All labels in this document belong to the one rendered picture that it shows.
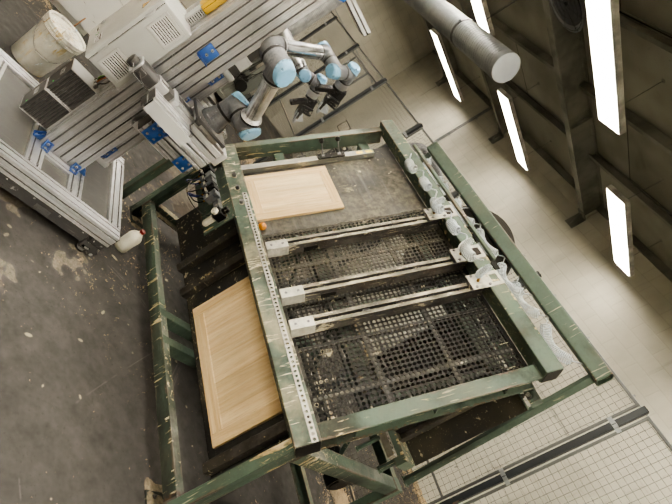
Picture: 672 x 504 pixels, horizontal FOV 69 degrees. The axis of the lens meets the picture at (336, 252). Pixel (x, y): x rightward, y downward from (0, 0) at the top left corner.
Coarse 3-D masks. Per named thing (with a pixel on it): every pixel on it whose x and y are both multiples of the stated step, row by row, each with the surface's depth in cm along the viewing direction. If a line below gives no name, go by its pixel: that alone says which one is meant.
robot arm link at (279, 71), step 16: (272, 48) 224; (272, 64) 224; (288, 64) 223; (272, 80) 228; (288, 80) 230; (256, 96) 240; (272, 96) 239; (240, 112) 255; (256, 112) 246; (240, 128) 254; (256, 128) 254
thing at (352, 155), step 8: (344, 152) 351; (352, 152) 351; (280, 160) 339; (288, 160) 340; (296, 160) 340; (304, 160) 341; (312, 160) 342; (320, 160) 344; (328, 160) 346; (336, 160) 348; (344, 160) 350; (248, 168) 330; (256, 168) 332; (264, 168) 334; (272, 168) 336; (280, 168) 338
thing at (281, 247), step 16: (384, 224) 298; (400, 224) 299; (416, 224) 301; (432, 224) 305; (288, 240) 283; (304, 240) 284; (320, 240) 285; (336, 240) 289; (352, 240) 293; (272, 256) 282
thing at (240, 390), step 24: (240, 288) 298; (216, 312) 298; (240, 312) 289; (216, 336) 288; (240, 336) 280; (216, 360) 279; (240, 360) 271; (264, 360) 264; (216, 384) 270; (240, 384) 263; (264, 384) 256; (216, 408) 262; (240, 408) 255; (264, 408) 249; (216, 432) 254; (240, 432) 248
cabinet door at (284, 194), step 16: (256, 176) 329; (272, 176) 330; (288, 176) 331; (304, 176) 333; (320, 176) 334; (256, 192) 317; (272, 192) 319; (288, 192) 320; (304, 192) 321; (320, 192) 322; (336, 192) 323; (256, 208) 307; (272, 208) 309; (288, 208) 310; (304, 208) 310; (320, 208) 311; (336, 208) 313
